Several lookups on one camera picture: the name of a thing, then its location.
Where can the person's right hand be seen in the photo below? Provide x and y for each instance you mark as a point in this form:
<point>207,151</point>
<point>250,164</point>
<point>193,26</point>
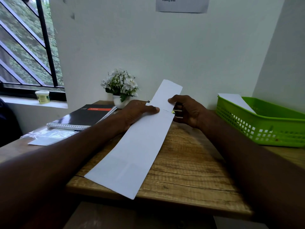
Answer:
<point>190,112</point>

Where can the person's left hand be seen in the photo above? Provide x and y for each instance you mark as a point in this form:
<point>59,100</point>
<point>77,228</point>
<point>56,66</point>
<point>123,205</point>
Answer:
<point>133,114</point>

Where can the white envelope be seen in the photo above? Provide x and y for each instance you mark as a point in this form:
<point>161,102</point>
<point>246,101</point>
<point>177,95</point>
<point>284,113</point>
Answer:
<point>236,100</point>
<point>133,159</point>

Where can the green plastic basket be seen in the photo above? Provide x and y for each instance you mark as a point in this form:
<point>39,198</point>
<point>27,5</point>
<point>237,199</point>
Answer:
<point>271,126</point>

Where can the clear plastic sleeve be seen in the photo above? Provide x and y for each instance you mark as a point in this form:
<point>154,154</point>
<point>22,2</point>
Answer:
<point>52,133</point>

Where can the stack of white envelopes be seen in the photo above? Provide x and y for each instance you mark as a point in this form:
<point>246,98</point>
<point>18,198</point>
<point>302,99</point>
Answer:
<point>43,141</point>

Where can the person's right forearm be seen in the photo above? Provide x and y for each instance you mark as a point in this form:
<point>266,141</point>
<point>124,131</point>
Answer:
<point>257,169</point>

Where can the person's left forearm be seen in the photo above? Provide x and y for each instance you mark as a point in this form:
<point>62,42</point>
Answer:
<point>52,169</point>

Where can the white flower plant in pot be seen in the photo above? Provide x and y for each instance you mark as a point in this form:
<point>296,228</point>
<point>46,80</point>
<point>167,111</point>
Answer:
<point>120,82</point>

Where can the black spiral notebook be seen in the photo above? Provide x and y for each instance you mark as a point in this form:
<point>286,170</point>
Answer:
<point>83,115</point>

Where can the small cream jar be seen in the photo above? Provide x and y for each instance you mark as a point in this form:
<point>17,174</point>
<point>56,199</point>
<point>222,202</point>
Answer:
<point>43,97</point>

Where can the white window sill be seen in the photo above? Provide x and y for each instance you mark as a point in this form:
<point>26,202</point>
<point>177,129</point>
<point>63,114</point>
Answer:
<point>35,102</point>

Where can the black window grille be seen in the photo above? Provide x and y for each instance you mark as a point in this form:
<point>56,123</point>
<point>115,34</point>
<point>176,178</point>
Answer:
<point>46,57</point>

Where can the paper notice sheet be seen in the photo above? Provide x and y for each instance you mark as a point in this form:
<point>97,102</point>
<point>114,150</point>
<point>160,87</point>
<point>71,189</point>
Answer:
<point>183,6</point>

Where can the black backpack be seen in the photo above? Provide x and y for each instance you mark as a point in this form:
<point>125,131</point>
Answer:
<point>9,126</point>

